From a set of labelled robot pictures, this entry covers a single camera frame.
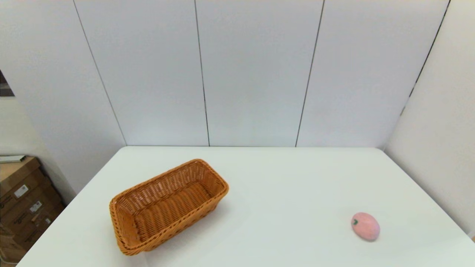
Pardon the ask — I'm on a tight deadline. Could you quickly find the orange wicker basket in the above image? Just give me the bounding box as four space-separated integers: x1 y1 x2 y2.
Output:
109 159 229 256

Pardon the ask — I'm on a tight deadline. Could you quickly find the pink peach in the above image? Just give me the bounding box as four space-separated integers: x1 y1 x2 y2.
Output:
351 212 380 241

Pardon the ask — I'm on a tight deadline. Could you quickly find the plain cardboard box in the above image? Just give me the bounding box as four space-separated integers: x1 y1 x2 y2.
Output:
0 234 29 264

